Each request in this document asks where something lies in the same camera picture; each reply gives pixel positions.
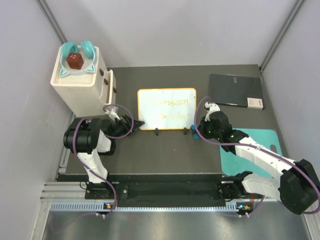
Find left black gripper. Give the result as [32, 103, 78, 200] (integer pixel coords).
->
[110, 113, 145, 140]

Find blue bone-shaped eraser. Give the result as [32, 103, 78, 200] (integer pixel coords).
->
[190, 124, 200, 140]

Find yellow-framed whiteboard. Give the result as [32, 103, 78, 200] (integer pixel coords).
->
[137, 87, 197, 131]

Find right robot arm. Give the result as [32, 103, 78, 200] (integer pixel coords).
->
[195, 103, 320, 215]

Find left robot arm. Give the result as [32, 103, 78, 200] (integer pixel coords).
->
[63, 114, 145, 199]

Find black notebook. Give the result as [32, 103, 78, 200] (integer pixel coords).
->
[208, 73, 265, 108]

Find teal cutting mat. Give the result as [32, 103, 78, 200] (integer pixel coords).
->
[220, 128, 282, 177]

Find small white card box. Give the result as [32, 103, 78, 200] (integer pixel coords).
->
[247, 97, 264, 110]

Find cream drawer cabinet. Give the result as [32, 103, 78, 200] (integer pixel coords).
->
[50, 44, 117, 118]

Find brown cube toy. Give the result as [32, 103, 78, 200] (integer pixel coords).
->
[66, 52, 84, 70]

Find teal cat-ear headphones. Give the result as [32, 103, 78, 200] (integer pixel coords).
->
[59, 40, 97, 77]

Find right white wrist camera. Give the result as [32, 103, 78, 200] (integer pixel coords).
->
[204, 102, 221, 122]

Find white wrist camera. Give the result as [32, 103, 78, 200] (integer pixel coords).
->
[204, 102, 221, 122]
[103, 105, 121, 122]

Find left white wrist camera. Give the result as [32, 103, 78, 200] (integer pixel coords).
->
[103, 105, 121, 122]

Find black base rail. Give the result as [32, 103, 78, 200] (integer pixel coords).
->
[85, 173, 254, 207]

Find grey cable duct strip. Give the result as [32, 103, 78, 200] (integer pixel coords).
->
[50, 201, 252, 213]

